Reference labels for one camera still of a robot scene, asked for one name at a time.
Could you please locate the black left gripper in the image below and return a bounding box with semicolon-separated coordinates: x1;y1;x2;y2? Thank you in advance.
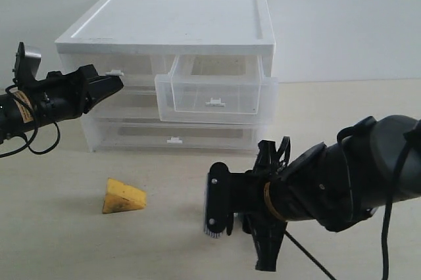
44;65;124;119

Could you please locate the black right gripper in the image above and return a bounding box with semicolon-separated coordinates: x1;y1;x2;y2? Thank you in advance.
203;140;291;272

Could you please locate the yellow cheese wedge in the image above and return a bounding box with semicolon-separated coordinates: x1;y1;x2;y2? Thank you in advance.
102;178;147;214

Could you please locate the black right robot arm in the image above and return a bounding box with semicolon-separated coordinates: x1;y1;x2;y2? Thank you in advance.
203;115;420;277

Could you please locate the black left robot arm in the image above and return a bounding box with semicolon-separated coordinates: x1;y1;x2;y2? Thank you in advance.
1;64;124;141

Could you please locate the white plastic drawer cabinet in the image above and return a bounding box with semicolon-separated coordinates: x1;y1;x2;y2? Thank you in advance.
54;0;279;154

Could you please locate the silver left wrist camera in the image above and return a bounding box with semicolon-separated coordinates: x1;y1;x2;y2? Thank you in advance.
12;41;41;88

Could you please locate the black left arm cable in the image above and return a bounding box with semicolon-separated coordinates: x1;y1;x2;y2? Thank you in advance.
0;82;62;159

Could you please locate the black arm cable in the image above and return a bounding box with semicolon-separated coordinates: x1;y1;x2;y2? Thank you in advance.
0;82;62;159
282;125;421;280

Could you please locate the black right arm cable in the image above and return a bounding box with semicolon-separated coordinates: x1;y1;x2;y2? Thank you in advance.
282;125;421;280

